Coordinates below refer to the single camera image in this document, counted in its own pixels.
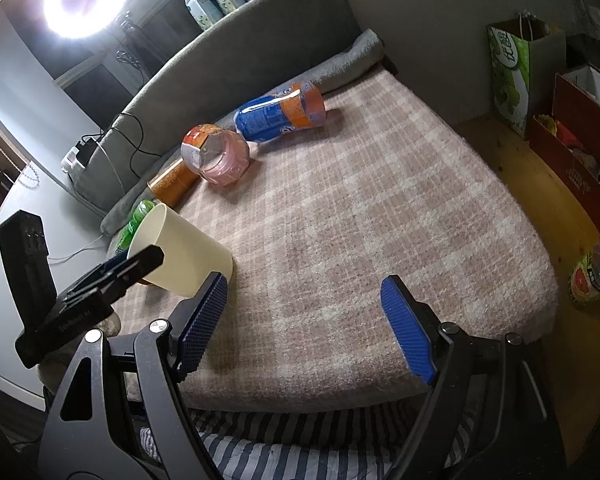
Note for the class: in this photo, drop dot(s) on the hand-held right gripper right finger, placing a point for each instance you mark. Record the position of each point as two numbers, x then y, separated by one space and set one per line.
410 335

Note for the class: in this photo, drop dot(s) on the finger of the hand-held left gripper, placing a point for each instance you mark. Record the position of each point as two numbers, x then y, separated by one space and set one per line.
140 262
114 263

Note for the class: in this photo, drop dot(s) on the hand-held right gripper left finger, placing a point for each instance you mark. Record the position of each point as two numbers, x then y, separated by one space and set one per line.
205 320

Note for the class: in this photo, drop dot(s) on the cream paper cup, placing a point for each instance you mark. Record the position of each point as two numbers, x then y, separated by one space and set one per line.
190 250

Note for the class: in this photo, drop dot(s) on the white round table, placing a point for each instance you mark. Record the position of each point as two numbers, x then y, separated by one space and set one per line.
15 240

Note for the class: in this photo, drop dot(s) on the green drink bottle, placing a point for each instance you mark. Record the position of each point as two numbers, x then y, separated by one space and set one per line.
132 227

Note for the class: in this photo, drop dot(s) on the orange can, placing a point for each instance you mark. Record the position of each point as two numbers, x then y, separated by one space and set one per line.
172 185

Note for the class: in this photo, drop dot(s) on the pink plaid blanket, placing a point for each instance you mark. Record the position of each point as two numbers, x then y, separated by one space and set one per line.
355 220

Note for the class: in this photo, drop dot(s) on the pink drink bottle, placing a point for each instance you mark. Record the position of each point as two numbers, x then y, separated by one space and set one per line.
220 157

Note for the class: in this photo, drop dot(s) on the striped bed sheet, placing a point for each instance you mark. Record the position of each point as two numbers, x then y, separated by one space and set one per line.
290 440

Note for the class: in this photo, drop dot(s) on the plastic bottle red label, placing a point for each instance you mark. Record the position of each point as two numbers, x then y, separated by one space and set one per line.
595 275

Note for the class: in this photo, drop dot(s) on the grey sofa backrest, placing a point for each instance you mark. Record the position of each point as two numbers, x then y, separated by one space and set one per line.
220 60

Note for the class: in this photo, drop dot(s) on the red cardboard box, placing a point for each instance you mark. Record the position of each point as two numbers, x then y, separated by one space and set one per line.
580 135

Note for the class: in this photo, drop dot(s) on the green paper bag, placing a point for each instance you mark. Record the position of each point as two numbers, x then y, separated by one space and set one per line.
520 80

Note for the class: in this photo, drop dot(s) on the grey folded blanket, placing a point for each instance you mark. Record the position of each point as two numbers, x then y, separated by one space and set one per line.
350 62

